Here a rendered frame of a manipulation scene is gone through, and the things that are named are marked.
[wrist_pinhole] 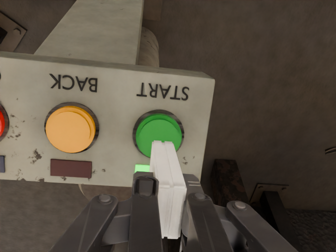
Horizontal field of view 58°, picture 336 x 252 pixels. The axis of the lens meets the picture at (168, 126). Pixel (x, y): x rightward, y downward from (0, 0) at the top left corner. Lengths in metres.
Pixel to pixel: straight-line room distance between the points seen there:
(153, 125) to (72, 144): 0.07
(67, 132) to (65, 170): 0.04
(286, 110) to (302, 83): 0.10
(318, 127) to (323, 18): 0.38
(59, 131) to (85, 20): 0.19
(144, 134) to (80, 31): 0.17
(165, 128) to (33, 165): 0.12
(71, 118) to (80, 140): 0.02
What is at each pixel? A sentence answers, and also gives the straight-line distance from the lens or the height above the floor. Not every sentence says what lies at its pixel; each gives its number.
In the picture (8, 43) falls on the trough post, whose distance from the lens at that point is 0.95.
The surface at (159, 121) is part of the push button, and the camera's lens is 0.26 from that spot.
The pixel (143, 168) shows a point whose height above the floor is 0.61.
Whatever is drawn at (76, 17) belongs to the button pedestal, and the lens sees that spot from 0.43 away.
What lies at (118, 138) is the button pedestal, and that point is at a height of 0.60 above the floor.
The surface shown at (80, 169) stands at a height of 0.61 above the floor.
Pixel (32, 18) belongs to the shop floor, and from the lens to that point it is 0.91.
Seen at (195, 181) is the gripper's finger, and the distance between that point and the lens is 0.18.
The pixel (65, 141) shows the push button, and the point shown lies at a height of 0.61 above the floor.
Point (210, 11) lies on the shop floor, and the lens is 0.86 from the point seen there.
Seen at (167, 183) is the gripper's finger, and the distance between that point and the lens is 0.15.
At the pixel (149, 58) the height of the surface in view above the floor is 0.18.
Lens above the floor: 0.81
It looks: 54 degrees down
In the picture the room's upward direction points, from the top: 176 degrees clockwise
